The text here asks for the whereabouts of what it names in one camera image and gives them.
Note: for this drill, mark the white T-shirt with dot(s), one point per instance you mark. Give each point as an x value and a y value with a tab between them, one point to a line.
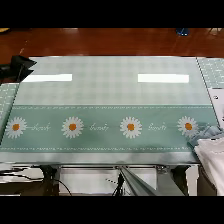
211	163

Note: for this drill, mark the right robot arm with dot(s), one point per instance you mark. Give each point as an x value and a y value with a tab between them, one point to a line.
180	176

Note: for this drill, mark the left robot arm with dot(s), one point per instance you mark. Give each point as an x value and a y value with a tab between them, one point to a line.
50	176

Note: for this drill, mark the pale blue garment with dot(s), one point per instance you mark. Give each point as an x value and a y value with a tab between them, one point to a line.
208	132

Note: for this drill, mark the silver frame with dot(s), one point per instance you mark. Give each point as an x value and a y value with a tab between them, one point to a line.
140	186

